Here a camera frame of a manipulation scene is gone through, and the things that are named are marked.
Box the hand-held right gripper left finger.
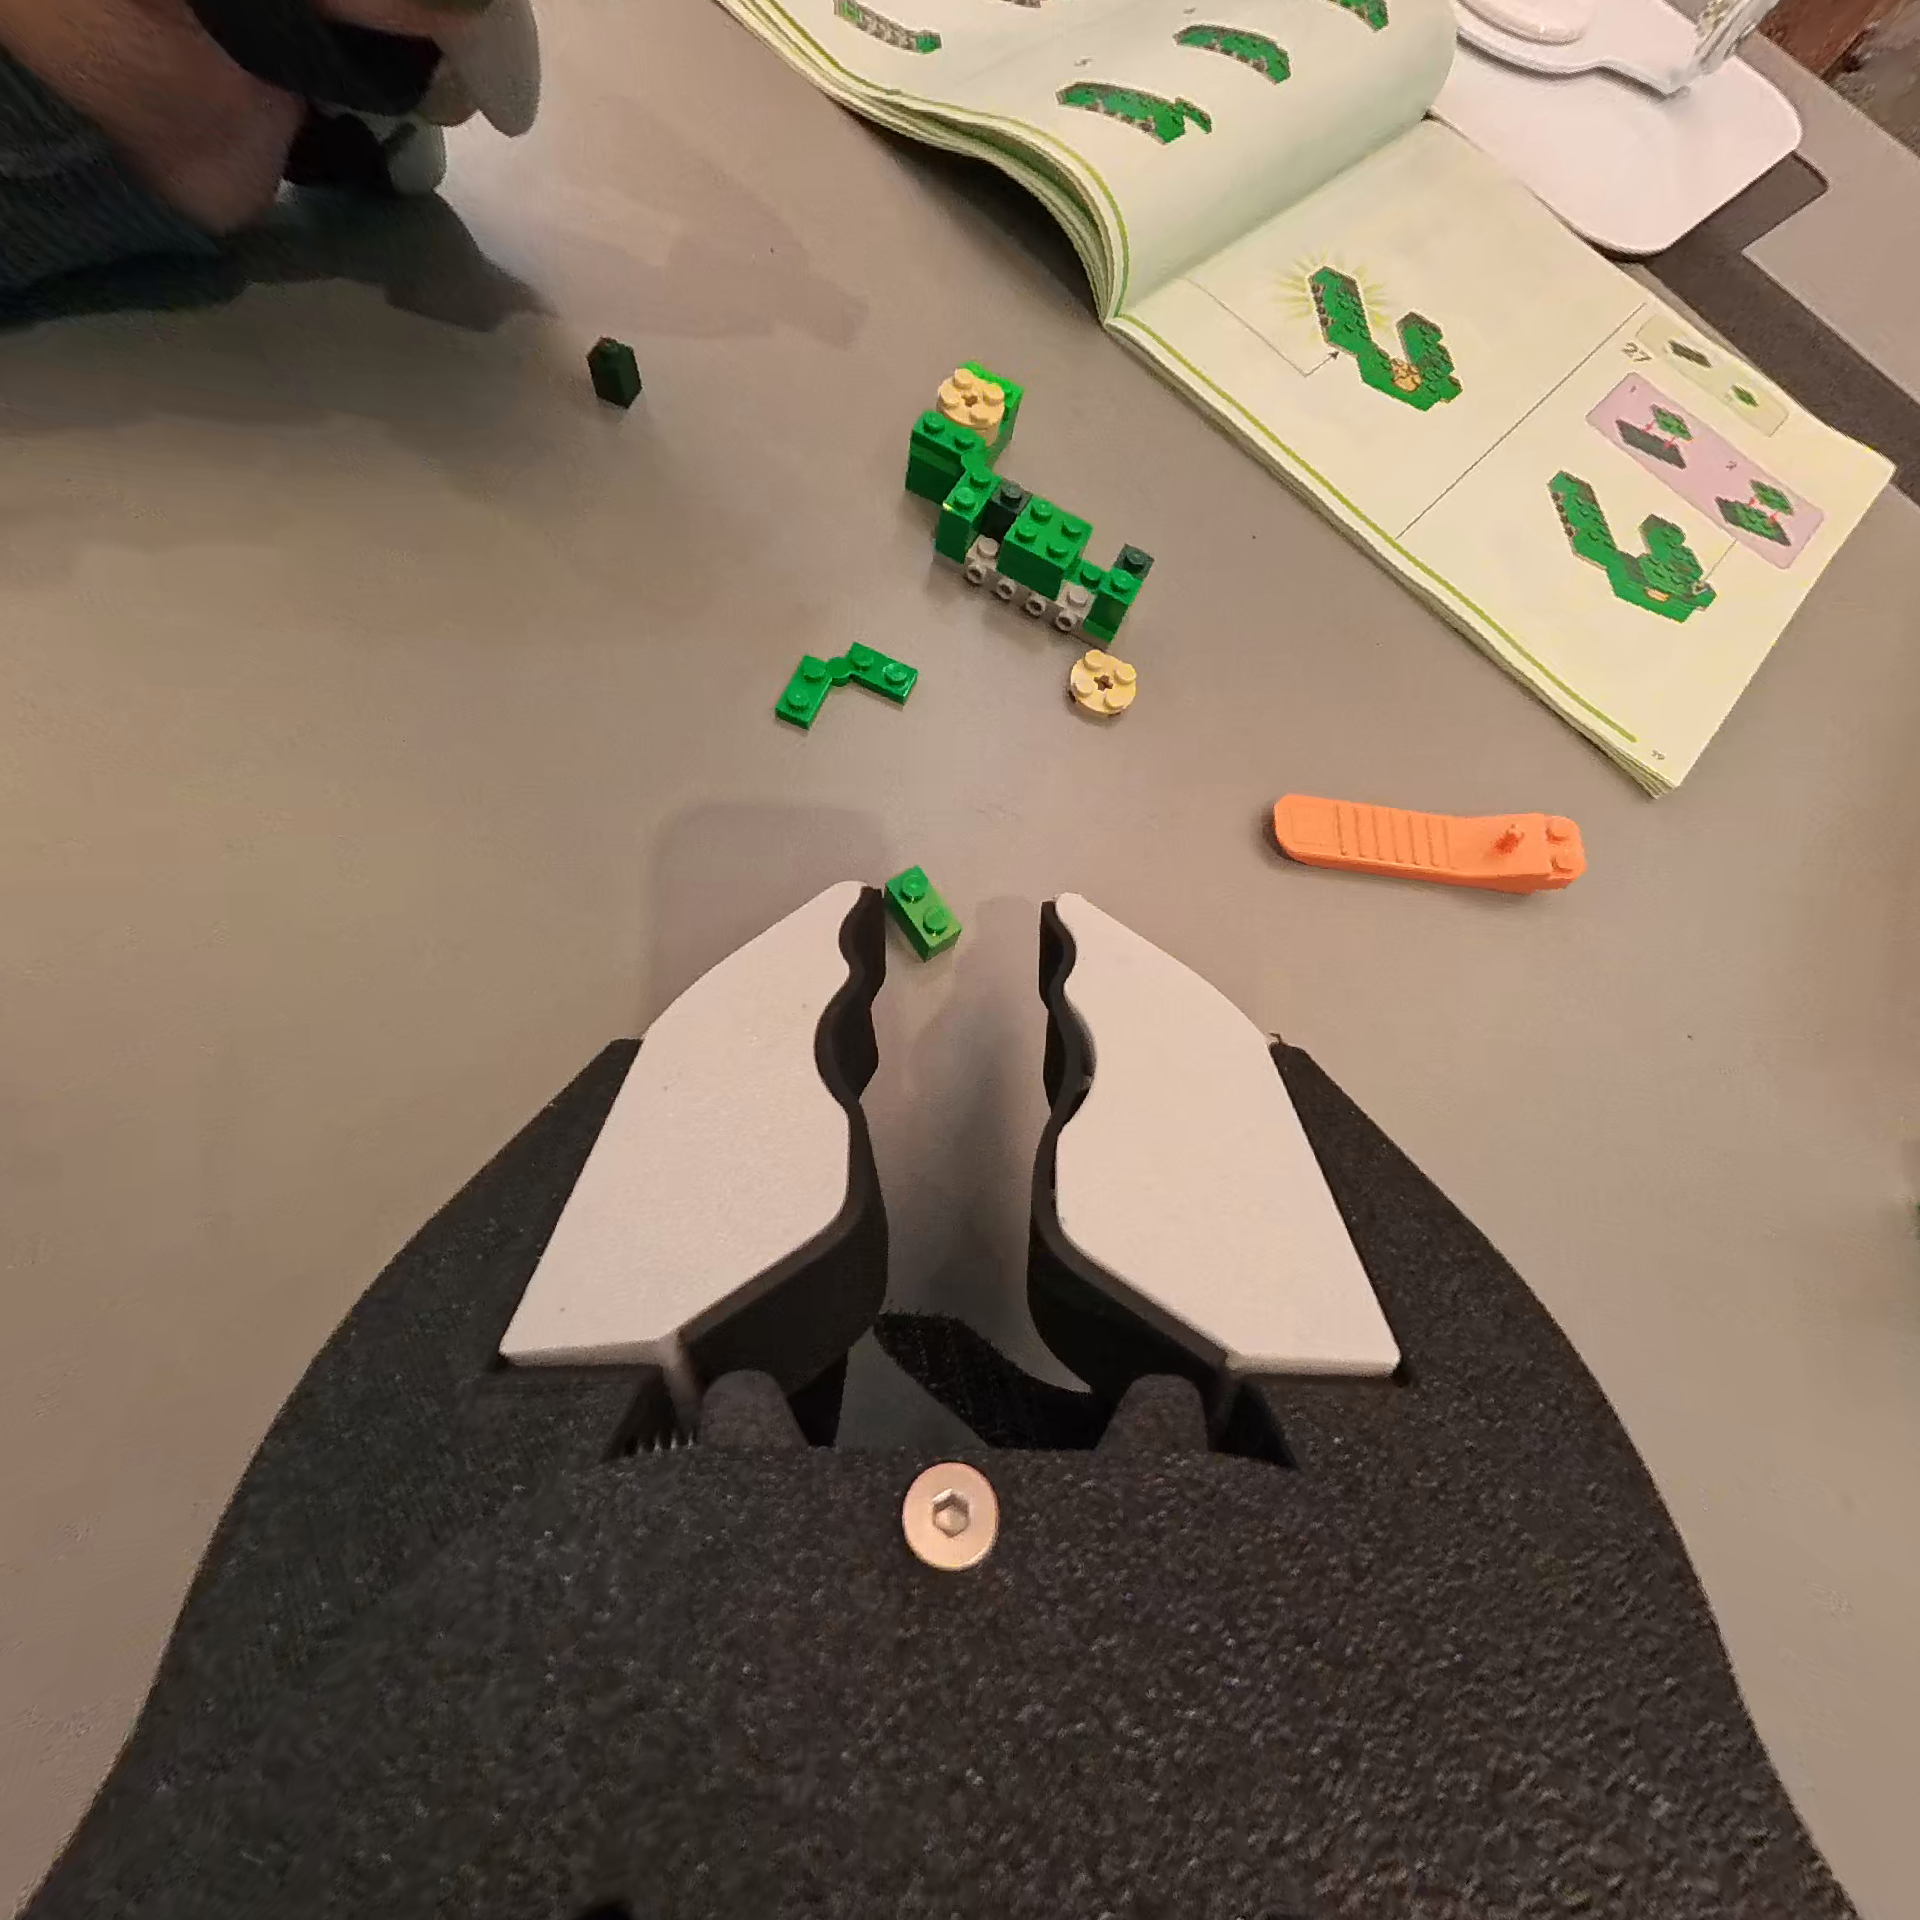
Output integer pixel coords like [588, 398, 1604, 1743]
[499, 881, 890, 1446]

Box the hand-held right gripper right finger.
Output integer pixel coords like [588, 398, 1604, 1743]
[1026, 897, 1404, 1446]

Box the small green two-stud brick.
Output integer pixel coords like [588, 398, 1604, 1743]
[883, 864, 962, 962]

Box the person's left forearm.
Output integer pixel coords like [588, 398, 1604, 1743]
[0, 129, 251, 327]

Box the grey desk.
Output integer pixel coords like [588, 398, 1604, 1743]
[0, 0, 1920, 1911]

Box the person's left hand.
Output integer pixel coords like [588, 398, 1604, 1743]
[0, 0, 311, 231]

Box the orange brick separator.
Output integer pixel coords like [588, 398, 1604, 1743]
[1271, 793, 1587, 897]

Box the green angled brick plate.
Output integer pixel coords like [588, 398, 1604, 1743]
[776, 640, 921, 735]

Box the green brick assembly tan stud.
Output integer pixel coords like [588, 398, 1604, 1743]
[903, 365, 1159, 645]

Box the open building instruction booklet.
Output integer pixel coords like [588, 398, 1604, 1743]
[711, 0, 1898, 799]

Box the white stand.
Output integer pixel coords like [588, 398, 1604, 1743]
[1432, 0, 1804, 258]

